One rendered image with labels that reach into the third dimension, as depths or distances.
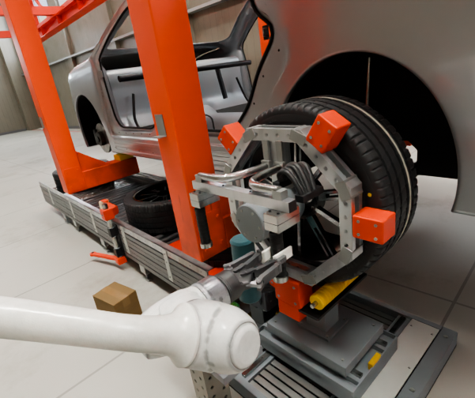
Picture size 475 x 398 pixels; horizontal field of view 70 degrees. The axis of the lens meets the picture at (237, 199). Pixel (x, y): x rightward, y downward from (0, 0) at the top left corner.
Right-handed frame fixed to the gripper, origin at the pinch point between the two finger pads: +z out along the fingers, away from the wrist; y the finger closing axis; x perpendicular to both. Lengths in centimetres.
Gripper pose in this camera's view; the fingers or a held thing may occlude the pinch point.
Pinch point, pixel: (277, 253)
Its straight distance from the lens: 93.0
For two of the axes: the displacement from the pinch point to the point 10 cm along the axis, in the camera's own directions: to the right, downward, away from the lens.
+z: 7.3, -3.3, 6.0
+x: -1.4, -9.3, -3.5
